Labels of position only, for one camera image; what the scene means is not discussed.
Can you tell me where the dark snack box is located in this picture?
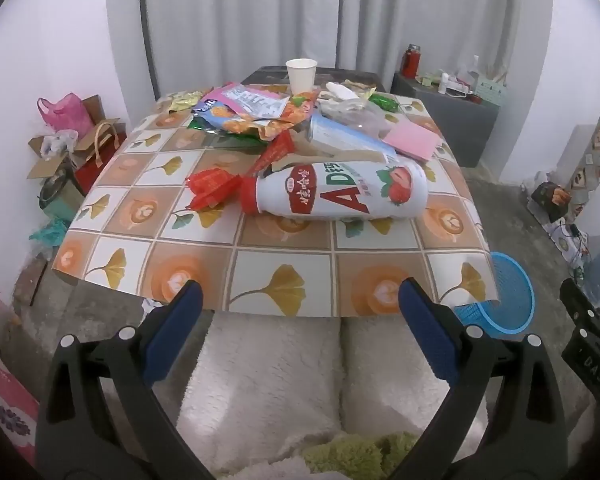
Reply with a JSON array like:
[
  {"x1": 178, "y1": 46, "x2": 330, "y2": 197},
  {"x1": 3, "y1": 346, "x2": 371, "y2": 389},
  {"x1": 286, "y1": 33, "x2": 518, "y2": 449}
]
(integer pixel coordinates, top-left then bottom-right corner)
[{"x1": 529, "y1": 181, "x2": 569, "y2": 224}]

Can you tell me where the red snack packet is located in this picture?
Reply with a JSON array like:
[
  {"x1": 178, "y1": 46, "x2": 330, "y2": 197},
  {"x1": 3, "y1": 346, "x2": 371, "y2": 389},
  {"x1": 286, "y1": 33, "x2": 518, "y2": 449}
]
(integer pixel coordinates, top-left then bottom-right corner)
[{"x1": 252, "y1": 132, "x2": 297, "y2": 178}]

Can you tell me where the red thermos bottle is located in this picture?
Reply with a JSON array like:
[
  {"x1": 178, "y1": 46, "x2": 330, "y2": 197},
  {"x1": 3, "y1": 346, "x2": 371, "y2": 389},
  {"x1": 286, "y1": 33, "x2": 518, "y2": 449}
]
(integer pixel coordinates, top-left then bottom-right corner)
[{"x1": 401, "y1": 44, "x2": 422, "y2": 79}]

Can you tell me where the crumpled red wrapper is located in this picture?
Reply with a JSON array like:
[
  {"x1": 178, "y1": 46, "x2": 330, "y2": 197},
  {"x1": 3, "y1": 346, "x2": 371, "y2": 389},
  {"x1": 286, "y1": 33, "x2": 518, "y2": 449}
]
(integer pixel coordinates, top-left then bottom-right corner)
[{"x1": 185, "y1": 167, "x2": 243, "y2": 211}]

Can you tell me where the white paper cup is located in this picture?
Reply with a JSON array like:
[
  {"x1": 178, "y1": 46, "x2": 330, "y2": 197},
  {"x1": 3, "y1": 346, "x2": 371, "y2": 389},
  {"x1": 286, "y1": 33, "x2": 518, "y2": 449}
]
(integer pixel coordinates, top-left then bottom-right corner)
[{"x1": 285, "y1": 58, "x2": 318, "y2": 96}]

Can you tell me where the red gift bag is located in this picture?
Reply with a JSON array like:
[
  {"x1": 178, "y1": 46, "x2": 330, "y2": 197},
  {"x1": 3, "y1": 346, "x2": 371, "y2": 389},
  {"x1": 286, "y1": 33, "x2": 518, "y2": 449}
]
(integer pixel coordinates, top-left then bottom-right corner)
[{"x1": 74, "y1": 120, "x2": 129, "y2": 197}]

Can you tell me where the white strawberry drink bottle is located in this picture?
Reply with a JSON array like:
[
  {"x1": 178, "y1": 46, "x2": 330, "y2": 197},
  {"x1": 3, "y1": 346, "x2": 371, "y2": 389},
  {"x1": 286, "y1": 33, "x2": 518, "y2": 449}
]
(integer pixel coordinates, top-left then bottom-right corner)
[{"x1": 240, "y1": 157, "x2": 428, "y2": 220}]

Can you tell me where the cardboard box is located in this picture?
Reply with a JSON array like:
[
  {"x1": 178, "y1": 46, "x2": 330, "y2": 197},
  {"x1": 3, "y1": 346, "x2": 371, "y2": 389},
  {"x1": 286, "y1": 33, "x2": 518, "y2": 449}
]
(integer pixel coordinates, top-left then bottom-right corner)
[{"x1": 27, "y1": 95, "x2": 127, "y2": 182}]

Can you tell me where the grey cabinet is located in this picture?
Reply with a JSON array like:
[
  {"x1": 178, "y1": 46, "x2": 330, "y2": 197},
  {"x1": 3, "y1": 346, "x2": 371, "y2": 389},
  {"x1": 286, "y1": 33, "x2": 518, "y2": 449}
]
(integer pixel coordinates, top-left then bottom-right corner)
[{"x1": 391, "y1": 71, "x2": 499, "y2": 169}]

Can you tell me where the ginkgo leaf printed tablecloth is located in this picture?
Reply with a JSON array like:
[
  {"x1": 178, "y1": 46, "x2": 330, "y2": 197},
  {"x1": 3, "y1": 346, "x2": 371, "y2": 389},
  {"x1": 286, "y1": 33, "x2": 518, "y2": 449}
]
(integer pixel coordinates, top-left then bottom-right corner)
[{"x1": 50, "y1": 87, "x2": 503, "y2": 318}]

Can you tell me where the pink paper pad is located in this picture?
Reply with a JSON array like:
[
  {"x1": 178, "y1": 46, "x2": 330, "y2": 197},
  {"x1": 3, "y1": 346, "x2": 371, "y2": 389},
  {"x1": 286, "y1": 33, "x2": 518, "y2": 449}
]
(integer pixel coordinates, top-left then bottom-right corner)
[{"x1": 382, "y1": 121, "x2": 443, "y2": 162}]

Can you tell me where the green fluffy cloth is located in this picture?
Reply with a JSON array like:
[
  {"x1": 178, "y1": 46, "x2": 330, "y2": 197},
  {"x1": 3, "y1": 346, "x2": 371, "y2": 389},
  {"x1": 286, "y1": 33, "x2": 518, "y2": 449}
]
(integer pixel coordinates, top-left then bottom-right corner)
[{"x1": 301, "y1": 431, "x2": 422, "y2": 480}]

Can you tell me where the orange snack bag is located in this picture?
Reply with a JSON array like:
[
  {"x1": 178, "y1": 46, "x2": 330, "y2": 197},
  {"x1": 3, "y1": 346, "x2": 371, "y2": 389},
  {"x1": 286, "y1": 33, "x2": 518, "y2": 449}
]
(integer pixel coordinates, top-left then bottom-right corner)
[{"x1": 257, "y1": 91, "x2": 327, "y2": 141}]

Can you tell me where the clear plastic bag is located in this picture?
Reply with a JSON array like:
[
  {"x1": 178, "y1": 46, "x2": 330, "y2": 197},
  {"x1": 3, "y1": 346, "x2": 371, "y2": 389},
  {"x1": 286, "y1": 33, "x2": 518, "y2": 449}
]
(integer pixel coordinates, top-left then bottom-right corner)
[{"x1": 319, "y1": 96, "x2": 396, "y2": 137}]

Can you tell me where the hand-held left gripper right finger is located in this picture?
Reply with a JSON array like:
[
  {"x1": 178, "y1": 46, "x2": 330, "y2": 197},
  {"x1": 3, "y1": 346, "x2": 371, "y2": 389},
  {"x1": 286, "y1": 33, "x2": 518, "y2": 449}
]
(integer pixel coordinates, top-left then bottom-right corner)
[{"x1": 390, "y1": 277, "x2": 566, "y2": 480}]

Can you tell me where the teal tissue box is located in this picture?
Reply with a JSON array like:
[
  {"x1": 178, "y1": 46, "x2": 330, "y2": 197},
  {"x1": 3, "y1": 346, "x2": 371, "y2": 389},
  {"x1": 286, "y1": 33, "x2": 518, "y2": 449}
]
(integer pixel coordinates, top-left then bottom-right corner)
[{"x1": 471, "y1": 77, "x2": 509, "y2": 107}]

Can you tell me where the patterned gift box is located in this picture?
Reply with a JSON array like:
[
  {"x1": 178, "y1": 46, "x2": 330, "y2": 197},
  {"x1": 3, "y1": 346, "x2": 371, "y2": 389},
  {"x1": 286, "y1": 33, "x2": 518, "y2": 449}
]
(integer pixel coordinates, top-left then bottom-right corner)
[{"x1": 561, "y1": 108, "x2": 600, "y2": 222}]

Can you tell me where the green snack bag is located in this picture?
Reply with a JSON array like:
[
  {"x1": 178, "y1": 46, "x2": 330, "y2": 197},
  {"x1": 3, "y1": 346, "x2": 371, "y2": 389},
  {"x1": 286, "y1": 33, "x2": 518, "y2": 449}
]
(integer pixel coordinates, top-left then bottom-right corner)
[{"x1": 186, "y1": 115, "x2": 268, "y2": 150}]

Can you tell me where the white tissue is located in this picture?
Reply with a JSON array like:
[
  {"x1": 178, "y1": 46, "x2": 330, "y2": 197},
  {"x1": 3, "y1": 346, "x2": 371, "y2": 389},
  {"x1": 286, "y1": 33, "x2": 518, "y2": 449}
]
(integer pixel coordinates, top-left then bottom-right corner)
[{"x1": 325, "y1": 81, "x2": 362, "y2": 102}]

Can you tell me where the green candy wrapper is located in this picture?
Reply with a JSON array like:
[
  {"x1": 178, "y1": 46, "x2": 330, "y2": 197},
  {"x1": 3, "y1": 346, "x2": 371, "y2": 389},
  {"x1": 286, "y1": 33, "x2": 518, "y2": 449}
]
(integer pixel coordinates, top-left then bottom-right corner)
[{"x1": 369, "y1": 92, "x2": 399, "y2": 114}]

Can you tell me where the pink blue snack bag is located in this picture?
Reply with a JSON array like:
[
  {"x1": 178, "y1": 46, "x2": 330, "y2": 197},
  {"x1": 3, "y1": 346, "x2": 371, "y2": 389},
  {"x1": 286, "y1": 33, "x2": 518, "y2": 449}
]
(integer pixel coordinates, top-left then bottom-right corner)
[{"x1": 192, "y1": 82, "x2": 292, "y2": 136}]

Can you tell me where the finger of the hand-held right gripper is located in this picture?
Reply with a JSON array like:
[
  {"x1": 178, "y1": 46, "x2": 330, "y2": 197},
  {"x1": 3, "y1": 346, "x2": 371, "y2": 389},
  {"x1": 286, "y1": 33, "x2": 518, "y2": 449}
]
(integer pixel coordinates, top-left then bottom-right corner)
[{"x1": 560, "y1": 278, "x2": 600, "y2": 328}]

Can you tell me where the teal plastic bag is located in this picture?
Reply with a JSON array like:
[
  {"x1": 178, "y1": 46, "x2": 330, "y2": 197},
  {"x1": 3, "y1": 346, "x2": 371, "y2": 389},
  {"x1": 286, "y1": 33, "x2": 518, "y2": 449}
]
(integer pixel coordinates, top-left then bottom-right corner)
[{"x1": 29, "y1": 216, "x2": 72, "y2": 247}]

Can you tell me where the pink patterned mat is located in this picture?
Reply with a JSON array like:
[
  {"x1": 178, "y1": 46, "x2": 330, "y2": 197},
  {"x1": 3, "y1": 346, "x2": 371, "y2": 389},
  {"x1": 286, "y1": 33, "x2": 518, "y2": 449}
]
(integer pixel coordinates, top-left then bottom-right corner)
[{"x1": 0, "y1": 337, "x2": 42, "y2": 463}]

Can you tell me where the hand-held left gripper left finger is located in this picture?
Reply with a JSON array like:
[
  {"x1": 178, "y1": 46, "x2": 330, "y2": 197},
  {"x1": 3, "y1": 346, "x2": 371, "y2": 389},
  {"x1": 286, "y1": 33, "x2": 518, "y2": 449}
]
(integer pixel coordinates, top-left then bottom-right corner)
[{"x1": 35, "y1": 280, "x2": 216, "y2": 480}]

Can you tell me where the pink plastic bag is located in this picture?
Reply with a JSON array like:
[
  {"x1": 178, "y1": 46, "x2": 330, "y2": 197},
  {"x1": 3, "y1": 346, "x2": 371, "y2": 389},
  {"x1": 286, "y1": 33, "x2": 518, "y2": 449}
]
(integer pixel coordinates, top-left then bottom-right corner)
[{"x1": 36, "y1": 92, "x2": 97, "y2": 132}]

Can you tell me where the grey curtain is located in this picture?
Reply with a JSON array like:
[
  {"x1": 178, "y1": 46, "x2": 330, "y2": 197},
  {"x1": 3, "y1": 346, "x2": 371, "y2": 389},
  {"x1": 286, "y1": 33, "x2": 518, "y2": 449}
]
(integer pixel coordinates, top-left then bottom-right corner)
[{"x1": 105, "y1": 0, "x2": 553, "y2": 107}]

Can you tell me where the blue plastic wastebasket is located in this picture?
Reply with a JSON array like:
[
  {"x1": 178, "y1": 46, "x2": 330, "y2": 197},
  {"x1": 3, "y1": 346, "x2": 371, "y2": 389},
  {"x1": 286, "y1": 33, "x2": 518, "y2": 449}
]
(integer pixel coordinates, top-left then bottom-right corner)
[{"x1": 452, "y1": 252, "x2": 536, "y2": 336}]

